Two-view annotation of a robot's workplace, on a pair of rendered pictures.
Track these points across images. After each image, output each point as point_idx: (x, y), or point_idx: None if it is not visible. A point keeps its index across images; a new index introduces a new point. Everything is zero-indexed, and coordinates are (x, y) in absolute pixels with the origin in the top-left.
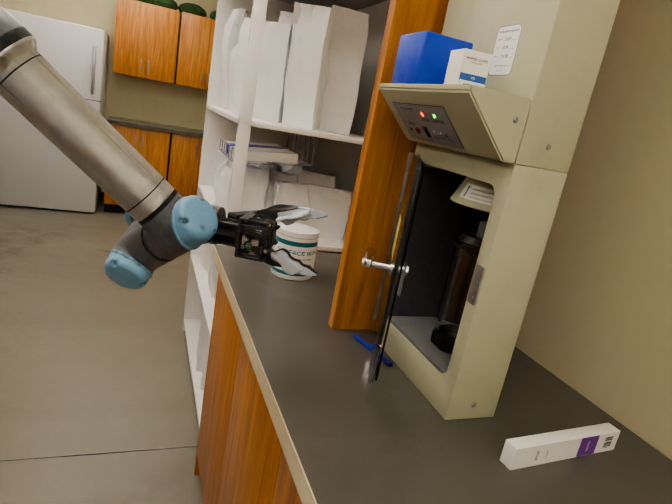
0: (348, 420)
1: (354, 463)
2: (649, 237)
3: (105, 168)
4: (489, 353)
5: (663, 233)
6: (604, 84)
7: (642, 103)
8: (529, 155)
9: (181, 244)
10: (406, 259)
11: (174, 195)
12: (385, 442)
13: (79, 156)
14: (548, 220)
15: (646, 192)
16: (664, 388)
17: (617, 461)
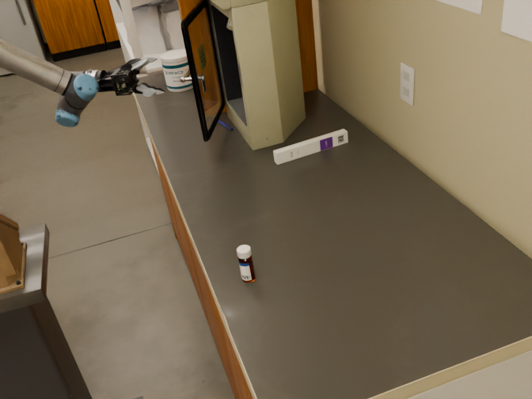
0: (199, 162)
1: (196, 179)
2: (358, 9)
3: (36, 76)
4: (264, 109)
5: (361, 6)
6: None
7: None
8: (237, 1)
9: (84, 100)
10: (226, 64)
11: (72, 77)
12: (215, 167)
13: (23, 74)
14: (267, 29)
15: None
16: (379, 100)
17: (345, 147)
